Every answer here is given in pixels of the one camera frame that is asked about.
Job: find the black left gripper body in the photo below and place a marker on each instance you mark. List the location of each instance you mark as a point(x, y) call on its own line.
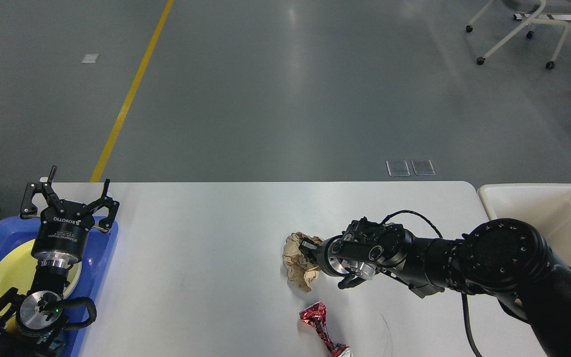
point(63, 237)

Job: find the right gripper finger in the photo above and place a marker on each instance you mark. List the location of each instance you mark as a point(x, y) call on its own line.
point(350, 282)
point(311, 251)

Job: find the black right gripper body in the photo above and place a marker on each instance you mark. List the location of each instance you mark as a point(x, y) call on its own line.
point(327, 261)

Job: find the brown paper ball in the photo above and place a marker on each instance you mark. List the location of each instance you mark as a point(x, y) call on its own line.
point(301, 271)

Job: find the red foil wrapper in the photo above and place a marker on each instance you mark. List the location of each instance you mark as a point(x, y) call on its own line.
point(315, 315)

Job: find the yellow plastic plate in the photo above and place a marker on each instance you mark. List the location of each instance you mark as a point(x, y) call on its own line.
point(13, 270)

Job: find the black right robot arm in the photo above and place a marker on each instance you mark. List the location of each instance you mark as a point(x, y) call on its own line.
point(504, 258)

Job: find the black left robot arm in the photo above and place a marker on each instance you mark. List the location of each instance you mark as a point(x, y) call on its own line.
point(38, 196)

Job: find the white plate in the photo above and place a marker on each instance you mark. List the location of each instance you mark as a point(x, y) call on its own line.
point(74, 274)

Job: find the beige plastic bin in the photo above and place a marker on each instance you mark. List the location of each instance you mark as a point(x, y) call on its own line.
point(545, 206)

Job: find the white rolling chair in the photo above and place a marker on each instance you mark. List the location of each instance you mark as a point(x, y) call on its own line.
point(535, 12)

